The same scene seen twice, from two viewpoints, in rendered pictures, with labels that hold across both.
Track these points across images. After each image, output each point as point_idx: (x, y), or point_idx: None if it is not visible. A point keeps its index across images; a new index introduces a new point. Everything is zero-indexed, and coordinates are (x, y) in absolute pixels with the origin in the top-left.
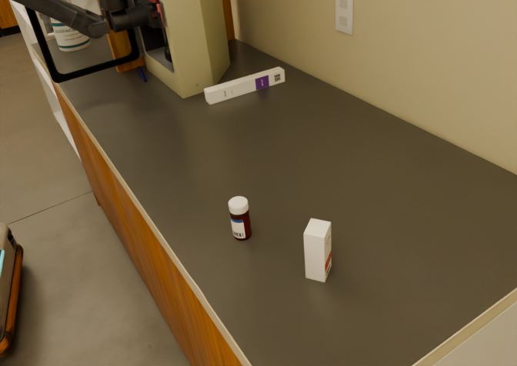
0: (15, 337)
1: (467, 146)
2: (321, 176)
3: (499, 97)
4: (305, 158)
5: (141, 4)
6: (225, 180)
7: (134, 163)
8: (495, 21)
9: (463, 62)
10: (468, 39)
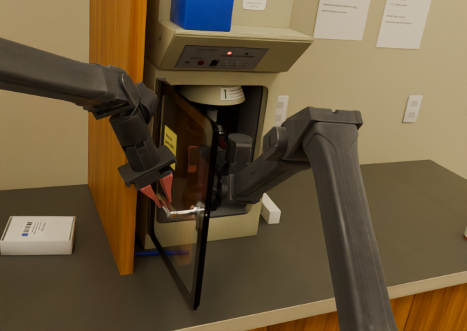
0: None
1: (363, 163)
2: (402, 203)
3: (381, 128)
4: (379, 203)
5: (218, 151)
6: (410, 234)
7: (386, 274)
8: (381, 92)
9: (364, 117)
10: (367, 104)
